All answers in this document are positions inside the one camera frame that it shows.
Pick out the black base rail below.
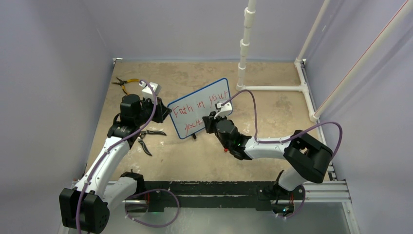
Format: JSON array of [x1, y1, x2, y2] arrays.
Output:
[[113, 171, 305, 214]]

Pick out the blue framed whiteboard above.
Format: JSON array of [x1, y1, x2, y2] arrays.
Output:
[[167, 78, 231, 139]]

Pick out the yellow handled pliers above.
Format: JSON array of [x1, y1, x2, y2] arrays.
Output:
[[112, 77, 140, 95]]

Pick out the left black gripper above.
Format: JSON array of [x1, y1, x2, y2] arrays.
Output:
[[135, 96, 171, 126]]

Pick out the white PVC pipe frame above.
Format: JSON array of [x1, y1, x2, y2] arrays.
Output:
[[235, 0, 413, 123]]

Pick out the purple cable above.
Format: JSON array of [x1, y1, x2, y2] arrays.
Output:
[[219, 89, 343, 220], [75, 79, 180, 234]]

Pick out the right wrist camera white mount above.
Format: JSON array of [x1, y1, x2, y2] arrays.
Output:
[[214, 101, 233, 119]]

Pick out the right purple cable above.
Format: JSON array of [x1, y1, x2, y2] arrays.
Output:
[[219, 89, 343, 220]]

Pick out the aluminium frame rail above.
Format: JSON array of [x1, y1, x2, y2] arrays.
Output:
[[295, 58, 360, 234]]

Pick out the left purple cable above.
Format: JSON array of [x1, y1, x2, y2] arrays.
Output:
[[75, 79, 180, 234]]

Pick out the black handled cutters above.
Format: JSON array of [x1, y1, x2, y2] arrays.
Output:
[[137, 130, 167, 156]]

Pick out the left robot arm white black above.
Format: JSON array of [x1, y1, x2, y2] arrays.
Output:
[[59, 94, 171, 234]]

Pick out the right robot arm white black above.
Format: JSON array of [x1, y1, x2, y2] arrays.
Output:
[[202, 112, 334, 198]]

